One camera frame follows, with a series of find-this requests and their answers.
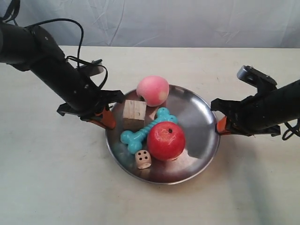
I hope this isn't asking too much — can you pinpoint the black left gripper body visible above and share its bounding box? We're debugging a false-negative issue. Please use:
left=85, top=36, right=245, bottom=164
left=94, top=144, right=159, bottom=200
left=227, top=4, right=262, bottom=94
left=57, top=82, right=125, bottom=119

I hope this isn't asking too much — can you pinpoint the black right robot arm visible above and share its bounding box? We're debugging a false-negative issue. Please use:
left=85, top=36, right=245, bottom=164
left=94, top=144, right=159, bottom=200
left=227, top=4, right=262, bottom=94
left=210, top=80, right=300, bottom=136

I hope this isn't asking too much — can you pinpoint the large round metal plate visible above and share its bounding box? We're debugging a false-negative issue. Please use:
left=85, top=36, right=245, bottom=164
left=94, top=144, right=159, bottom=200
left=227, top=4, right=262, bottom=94
left=105, top=85, right=220, bottom=185

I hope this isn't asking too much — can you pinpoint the wooden cube block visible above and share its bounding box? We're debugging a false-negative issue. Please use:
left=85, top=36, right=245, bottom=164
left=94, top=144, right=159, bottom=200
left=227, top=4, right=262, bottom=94
left=123, top=100, right=147, bottom=131

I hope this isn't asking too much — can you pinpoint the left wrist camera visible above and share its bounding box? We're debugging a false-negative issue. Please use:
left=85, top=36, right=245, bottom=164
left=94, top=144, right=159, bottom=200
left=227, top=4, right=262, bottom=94
left=77, top=59, right=104, bottom=77

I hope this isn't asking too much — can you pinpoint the pink toy peach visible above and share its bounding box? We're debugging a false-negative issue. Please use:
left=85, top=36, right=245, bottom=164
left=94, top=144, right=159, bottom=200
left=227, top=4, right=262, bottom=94
left=136, top=75, right=169, bottom=107

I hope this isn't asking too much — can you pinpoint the white backdrop cloth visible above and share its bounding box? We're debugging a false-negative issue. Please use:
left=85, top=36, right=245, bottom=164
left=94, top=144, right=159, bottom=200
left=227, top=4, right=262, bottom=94
left=0, top=0, right=300, bottom=49

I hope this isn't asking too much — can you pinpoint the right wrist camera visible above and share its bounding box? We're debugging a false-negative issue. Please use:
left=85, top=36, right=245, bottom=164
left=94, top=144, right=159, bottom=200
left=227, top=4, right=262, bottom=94
left=237, top=66, right=277, bottom=94

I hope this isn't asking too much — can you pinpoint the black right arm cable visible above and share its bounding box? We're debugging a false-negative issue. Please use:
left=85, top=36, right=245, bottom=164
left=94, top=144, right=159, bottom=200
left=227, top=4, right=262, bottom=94
left=281, top=118, right=300, bottom=141

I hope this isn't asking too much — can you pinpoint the teal rubber bone toy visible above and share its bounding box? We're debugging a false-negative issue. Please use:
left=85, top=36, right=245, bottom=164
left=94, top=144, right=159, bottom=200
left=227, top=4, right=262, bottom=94
left=120, top=107, right=178, bottom=155

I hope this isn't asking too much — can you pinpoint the red toy apple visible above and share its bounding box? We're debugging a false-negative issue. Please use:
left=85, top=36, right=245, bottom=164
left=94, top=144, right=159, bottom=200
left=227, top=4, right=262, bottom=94
left=147, top=121, right=186, bottom=161

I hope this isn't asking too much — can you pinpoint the small wooden die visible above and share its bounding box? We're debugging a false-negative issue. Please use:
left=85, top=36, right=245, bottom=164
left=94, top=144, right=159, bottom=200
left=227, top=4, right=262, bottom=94
left=135, top=150, right=151, bottom=169

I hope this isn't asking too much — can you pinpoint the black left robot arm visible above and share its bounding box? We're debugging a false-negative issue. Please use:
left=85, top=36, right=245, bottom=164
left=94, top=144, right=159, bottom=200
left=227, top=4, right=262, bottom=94
left=0, top=22, right=125, bottom=129

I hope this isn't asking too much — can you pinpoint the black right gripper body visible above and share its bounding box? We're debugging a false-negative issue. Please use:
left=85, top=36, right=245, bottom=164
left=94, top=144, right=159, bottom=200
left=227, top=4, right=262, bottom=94
left=210, top=98, right=280, bottom=137

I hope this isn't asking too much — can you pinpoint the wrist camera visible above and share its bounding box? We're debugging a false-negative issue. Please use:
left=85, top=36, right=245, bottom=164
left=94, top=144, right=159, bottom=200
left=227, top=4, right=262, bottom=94
left=77, top=59, right=104, bottom=77
left=237, top=66, right=277, bottom=94

